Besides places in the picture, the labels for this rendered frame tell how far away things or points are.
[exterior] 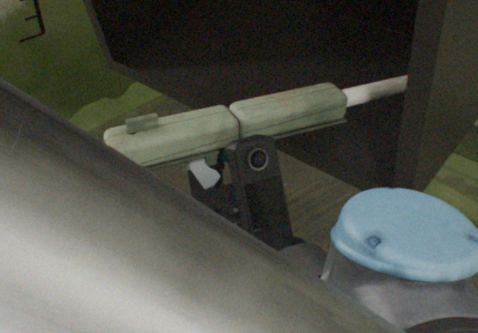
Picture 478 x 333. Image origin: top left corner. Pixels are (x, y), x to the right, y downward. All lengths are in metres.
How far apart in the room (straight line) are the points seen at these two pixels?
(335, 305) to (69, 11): 1.42
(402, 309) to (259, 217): 0.23
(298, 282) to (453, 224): 0.22
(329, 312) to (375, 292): 0.17
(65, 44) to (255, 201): 1.12
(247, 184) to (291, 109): 0.16
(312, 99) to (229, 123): 0.12
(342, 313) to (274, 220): 0.36
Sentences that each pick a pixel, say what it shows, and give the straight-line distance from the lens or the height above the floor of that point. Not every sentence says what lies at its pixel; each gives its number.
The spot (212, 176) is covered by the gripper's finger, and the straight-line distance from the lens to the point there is 0.59.
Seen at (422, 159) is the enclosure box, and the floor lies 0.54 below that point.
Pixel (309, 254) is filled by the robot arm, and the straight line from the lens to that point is 0.49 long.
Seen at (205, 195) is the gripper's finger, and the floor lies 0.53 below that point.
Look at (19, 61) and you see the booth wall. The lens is 1.50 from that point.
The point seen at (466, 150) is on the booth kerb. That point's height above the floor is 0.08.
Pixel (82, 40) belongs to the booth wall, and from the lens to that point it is 1.58.
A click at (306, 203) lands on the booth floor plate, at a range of 1.29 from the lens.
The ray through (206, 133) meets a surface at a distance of 0.59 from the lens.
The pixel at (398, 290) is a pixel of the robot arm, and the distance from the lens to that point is 0.33.
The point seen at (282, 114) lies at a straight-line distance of 0.63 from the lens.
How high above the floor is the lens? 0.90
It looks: 37 degrees down
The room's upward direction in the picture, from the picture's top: straight up
